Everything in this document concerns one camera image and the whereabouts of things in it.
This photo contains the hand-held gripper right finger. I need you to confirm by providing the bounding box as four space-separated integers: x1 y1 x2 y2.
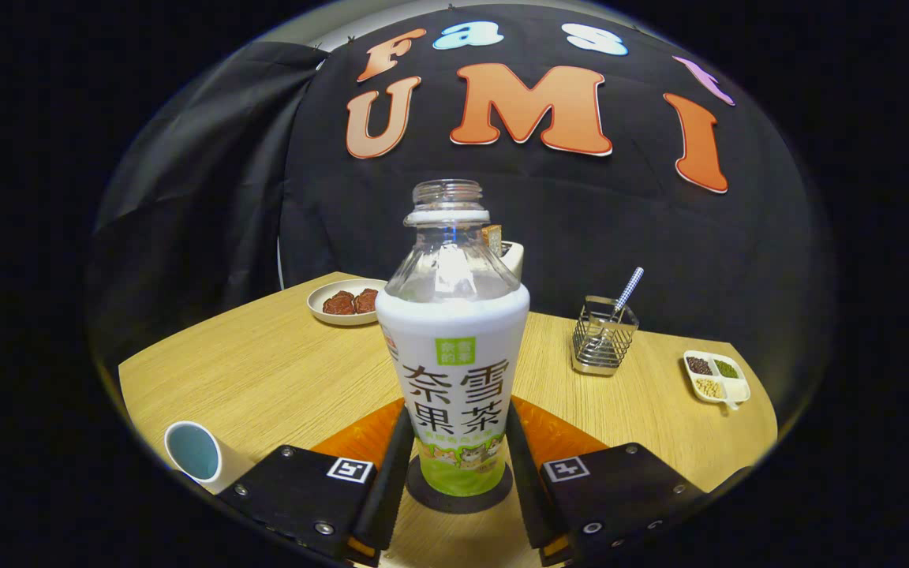
506 397 708 565

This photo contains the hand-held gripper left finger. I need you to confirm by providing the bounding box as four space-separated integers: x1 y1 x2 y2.
218 398 416 568

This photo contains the dark brown round coaster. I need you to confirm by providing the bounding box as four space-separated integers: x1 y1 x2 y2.
405 461 514 515

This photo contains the clear juice bottle white label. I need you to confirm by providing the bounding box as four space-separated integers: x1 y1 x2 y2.
376 179 531 498

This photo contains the white cup with handle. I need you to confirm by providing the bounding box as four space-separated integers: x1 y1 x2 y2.
164 420 254 495

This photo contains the wooden table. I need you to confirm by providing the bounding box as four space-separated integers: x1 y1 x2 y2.
118 271 779 568

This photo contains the small white oval plate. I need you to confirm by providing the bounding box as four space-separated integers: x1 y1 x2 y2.
307 278 388 327

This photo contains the white divided seed dish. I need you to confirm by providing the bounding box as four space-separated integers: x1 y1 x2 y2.
683 349 752 411

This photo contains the white toaster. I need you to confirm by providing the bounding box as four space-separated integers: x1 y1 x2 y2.
498 241 525 282

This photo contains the black backdrop cloth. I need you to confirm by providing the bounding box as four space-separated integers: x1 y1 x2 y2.
88 0 834 395

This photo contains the metal wire utensil holder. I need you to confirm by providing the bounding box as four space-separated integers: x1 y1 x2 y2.
570 296 640 376

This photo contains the striped handle spoon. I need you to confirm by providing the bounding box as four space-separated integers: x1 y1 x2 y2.
611 267 645 316

